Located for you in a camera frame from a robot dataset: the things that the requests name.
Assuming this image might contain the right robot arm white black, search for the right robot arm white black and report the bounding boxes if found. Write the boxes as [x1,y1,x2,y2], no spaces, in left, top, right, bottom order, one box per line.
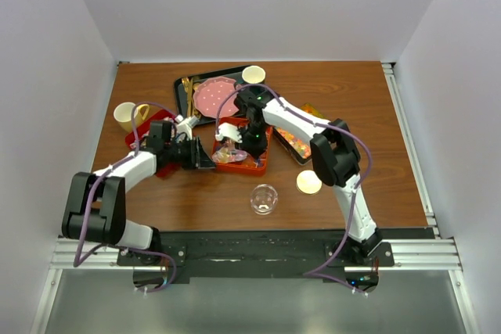
[234,85,382,266]

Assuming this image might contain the yellow mug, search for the yellow mug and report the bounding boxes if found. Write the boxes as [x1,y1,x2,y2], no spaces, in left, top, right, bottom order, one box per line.
[113,102,150,132]

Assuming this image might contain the purple cable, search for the purple cable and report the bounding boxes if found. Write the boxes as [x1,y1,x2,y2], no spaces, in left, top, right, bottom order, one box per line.
[72,101,185,296]
[214,84,373,291]

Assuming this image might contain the red tin of candies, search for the red tin of candies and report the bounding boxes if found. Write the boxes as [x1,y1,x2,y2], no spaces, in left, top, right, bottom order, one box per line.
[124,110,181,181]

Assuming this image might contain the metal scoop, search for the metal scoop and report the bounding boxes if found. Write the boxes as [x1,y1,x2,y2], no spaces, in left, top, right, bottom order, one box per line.
[211,141,248,164]

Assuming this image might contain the pink polka dot plate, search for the pink polka dot plate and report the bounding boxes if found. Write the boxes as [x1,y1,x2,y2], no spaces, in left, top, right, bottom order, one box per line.
[193,77,236,119]

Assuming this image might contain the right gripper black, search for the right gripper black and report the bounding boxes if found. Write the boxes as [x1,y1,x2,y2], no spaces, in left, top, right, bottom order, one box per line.
[234,120,269,158]

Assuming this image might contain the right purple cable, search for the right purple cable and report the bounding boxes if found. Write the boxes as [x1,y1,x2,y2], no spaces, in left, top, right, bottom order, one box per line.
[214,84,373,291]

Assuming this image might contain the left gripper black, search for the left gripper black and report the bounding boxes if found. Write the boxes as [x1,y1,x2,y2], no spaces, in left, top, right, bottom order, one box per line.
[164,135,216,171]

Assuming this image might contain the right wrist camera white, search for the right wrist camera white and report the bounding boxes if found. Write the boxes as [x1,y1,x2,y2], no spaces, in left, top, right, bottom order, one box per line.
[214,122,242,143]

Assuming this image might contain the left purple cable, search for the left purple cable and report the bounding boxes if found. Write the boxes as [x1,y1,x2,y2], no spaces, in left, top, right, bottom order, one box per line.
[72,101,185,296]

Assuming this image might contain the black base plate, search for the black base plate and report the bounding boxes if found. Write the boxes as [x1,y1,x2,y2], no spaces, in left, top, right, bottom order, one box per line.
[116,227,436,286]

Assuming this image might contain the orange tin of lollipops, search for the orange tin of lollipops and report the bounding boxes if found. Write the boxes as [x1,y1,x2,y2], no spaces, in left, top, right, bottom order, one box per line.
[212,117,272,177]

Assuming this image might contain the gold jar lid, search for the gold jar lid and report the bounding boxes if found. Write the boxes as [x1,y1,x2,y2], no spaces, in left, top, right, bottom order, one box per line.
[296,170,323,195]

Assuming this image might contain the gold cutlery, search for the gold cutlery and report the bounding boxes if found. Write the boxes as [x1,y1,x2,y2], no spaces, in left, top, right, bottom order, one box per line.
[182,76,201,120]

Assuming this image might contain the clear plastic jar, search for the clear plastic jar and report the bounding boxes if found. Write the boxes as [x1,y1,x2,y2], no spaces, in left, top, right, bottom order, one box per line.
[250,184,279,215]

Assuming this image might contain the dark green mug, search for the dark green mug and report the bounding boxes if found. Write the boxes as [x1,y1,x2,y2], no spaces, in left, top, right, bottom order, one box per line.
[234,65,266,88]

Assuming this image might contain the black serving tray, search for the black serving tray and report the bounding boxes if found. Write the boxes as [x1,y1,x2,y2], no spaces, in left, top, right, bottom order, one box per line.
[174,64,250,125]

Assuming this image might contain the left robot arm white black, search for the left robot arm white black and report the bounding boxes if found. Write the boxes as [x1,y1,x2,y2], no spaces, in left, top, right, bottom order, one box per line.
[62,117,215,265]

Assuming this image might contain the gold tin of gummies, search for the gold tin of gummies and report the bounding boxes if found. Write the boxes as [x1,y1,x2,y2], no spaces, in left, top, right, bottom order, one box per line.
[272,102,325,166]

